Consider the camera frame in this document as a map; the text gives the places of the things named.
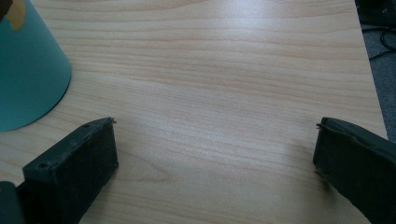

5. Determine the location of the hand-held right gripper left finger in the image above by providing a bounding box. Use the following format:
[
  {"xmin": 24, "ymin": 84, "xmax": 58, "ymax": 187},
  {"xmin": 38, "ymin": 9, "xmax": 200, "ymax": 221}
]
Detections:
[{"xmin": 17, "ymin": 117, "xmax": 120, "ymax": 224}]

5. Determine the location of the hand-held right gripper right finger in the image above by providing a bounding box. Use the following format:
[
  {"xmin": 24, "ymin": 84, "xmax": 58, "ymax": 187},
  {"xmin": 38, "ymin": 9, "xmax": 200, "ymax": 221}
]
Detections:
[{"xmin": 312, "ymin": 117, "xmax": 396, "ymax": 224}]

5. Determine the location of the black cable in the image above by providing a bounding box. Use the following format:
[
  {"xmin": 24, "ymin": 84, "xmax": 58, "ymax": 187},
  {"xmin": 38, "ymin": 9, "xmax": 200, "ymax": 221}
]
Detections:
[{"xmin": 361, "ymin": 26, "xmax": 396, "ymax": 61}]

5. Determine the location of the teal paper cup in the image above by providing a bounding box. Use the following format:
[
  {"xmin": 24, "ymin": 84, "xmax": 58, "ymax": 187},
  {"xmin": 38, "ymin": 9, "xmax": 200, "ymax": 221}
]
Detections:
[{"xmin": 0, "ymin": 0, "xmax": 73, "ymax": 133}]

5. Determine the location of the dark equipment base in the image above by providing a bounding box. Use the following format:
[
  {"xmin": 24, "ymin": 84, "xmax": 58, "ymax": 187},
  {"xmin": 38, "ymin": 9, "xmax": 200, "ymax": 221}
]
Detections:
[{"xmin": 354, "ymin": 0, "xmax": 396, "ymax": 27}]

